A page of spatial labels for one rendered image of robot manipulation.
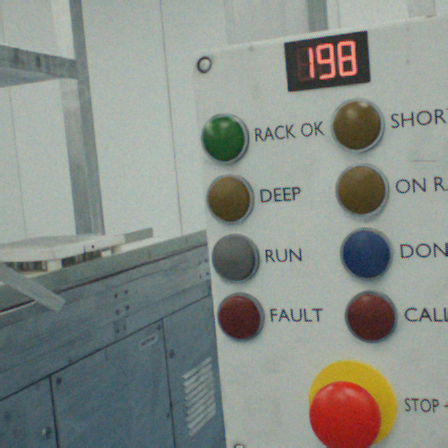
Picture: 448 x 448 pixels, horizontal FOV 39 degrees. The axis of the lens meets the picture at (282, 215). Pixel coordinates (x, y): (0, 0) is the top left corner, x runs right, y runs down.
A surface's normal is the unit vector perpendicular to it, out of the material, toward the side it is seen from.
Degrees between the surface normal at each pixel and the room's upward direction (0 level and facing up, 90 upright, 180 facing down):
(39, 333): 90
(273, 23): 90
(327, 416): 88
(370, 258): 92
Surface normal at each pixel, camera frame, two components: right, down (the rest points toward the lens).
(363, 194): -0.28, 0.14
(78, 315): 0.95, -0.05
